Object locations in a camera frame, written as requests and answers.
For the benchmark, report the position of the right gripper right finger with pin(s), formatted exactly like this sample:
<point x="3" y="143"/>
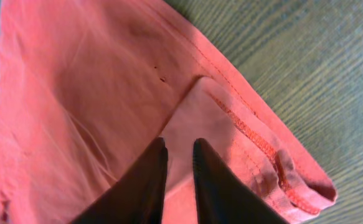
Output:
<point x="220" y="196"/>

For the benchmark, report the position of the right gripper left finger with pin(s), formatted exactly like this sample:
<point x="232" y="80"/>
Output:
<point x="138" y="197"/>

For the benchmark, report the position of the orange FRAM t-shirt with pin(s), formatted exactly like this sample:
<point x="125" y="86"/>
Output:
<point x="85" y="86"/>

